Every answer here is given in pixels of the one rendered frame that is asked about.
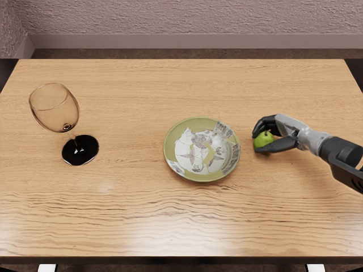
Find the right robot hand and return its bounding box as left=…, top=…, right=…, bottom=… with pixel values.
left=251, top=113, right=333, bottom=156

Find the green pear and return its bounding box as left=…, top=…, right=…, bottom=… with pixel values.
left=253, top=130, right=275, bottom=150

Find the green patterned plate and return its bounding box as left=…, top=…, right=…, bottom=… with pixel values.
left=163, top=117, right=242, bottom=182

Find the clear wine glass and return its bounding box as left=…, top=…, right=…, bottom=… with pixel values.
left=28, top=83, right=100, bottom=167

